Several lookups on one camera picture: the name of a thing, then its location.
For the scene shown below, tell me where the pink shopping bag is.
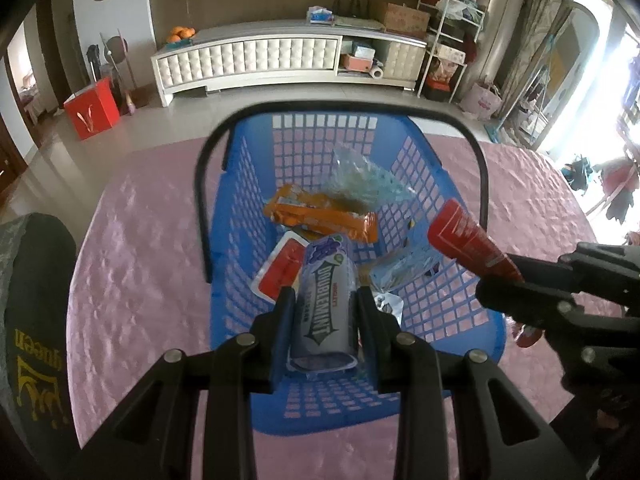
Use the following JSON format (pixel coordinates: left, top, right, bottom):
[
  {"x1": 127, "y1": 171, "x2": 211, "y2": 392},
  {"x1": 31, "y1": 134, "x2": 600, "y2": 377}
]
[{"x1": 460, "y1": 80, "x2": 503, "y2": 121}]

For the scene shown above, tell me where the red gift bag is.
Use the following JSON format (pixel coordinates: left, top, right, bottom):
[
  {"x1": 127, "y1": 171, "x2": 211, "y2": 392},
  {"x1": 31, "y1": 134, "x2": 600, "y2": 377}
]
[{"x1": 63, "y1": 77, "x2": 121, "y2": 141}]

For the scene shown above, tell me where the broom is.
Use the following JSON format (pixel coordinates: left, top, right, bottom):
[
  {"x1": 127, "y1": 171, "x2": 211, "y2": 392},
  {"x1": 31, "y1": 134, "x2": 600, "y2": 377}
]
[{"x1": 100, "y1": 32, "x2": 138, "y2": 113}]

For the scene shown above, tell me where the red snack packet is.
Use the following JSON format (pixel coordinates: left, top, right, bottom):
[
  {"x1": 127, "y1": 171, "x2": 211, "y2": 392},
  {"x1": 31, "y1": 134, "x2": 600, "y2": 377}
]
[{"x1": 426, "y1": 198, "x2": 546, "y2": 348}]

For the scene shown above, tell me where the clear blue dotted packet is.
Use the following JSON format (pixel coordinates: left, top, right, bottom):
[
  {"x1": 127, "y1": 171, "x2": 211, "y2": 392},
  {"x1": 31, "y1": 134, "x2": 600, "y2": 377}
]
[{"x1": 327, "y1": 141, "x2": 416, "y2": 211}]

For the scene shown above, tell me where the pink quilted table cover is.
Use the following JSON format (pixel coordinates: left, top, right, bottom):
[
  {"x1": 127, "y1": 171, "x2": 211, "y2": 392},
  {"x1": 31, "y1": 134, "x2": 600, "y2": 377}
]
[{"x1": 65, "y1": 132, "x2": 601, "y2": 480}]

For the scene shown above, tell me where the red white pouch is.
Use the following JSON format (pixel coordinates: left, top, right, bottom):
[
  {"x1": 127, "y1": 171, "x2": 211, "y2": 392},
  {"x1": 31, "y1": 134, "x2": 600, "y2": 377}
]
[{"x1": 248, "y1": 230, "x2": 308, "y2": 303}]

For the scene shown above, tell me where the red garment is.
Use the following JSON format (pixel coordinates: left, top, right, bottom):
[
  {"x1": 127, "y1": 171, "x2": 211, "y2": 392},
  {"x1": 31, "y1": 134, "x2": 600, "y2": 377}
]
[{"x1": 597, "y1": 157, "x2": 640, "y2": 223}]

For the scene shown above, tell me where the beige curtain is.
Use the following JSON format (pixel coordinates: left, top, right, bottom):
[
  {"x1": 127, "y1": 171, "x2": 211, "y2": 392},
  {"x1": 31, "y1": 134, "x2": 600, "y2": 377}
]
[{"x1": 500, "y1": 0, "x2": 576, "y2": 111}]

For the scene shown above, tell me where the long orange snack packet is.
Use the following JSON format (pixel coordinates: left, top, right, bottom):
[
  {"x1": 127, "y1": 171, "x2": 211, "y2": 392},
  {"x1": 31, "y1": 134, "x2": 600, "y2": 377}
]
[{"x1": 262, "y1": 183, "x2": 379, "y2": 244}]

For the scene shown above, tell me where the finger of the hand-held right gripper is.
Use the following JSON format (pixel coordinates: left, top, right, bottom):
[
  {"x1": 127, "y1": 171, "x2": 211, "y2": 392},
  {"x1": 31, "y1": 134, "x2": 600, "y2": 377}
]
[
  {"x1": 475, "y1": 277, "x2": 640, "y2": 376},
  {"x1": 506, "y1": 242, "x2": 640, "y2": 288}
]

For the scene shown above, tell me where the blue cracker packet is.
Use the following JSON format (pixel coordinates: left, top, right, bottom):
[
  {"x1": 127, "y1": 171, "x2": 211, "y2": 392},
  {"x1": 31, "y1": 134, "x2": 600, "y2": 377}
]
[{"x1": 360, "y1": 240, "x2": 443, "y2": 311}]

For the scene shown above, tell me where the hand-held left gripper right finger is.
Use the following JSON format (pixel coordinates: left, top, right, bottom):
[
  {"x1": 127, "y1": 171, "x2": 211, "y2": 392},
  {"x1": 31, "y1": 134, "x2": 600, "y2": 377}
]
[{"x1": 356, "y1": 286, "x2": 596, "y2": 480}]

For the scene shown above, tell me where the blue plastic basket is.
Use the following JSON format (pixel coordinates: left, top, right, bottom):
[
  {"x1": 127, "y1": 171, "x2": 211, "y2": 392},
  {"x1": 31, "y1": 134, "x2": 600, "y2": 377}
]
[{"x1": 194, "y1": 100, "x2": 506, "y2": 437}]

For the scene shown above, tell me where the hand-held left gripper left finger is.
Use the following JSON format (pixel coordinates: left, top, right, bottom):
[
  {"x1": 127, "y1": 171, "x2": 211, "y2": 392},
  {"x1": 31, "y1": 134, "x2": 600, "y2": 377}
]
[{"x1": 65, "y1": 287, "x2": 297, "y2": 480}]

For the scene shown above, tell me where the dark garment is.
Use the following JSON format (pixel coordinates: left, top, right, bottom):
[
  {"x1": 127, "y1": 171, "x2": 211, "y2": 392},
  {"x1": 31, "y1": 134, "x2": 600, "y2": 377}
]
[{"x1": 562, "y1": 156, "x2": 593, "y2": 192}]

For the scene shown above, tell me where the white TV cabinet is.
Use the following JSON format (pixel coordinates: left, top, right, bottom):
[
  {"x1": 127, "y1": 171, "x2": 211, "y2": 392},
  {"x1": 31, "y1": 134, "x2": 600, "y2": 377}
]
[{"x1": 150, "y1": 19, "x2": 428, "y2": 108}]

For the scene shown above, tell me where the silver column air conditioner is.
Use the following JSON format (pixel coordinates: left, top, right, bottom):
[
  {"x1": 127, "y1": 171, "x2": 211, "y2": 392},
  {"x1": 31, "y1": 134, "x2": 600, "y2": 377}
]
[{"x1": 475, "y1": 0, "x2": 526, "y2": 96}]

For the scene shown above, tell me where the cardboard box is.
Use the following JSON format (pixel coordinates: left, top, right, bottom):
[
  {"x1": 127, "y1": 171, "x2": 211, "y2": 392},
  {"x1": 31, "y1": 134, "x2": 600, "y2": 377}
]
[{"x1": 384, "y1": 2, "x2": 431, "y2": 36}]

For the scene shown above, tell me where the person's dark printed clothing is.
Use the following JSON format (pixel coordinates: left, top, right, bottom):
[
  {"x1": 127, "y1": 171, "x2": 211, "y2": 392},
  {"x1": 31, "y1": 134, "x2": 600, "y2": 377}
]
[{"x1": 0, "y1": 212, "x2": 78, "y2": 451}]

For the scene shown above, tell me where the white metal rack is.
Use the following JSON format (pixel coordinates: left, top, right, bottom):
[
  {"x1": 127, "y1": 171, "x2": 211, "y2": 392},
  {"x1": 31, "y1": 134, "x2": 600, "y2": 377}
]
[{"x1": 417, "y1": 0, "x2": 486, "y2": 103}]

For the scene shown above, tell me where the brown wooden door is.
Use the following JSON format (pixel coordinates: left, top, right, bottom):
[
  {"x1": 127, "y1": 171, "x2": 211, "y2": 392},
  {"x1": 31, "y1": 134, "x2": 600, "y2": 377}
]
[{"x1": 0, "y1": 110, "x2": 28, "y2": 206}]

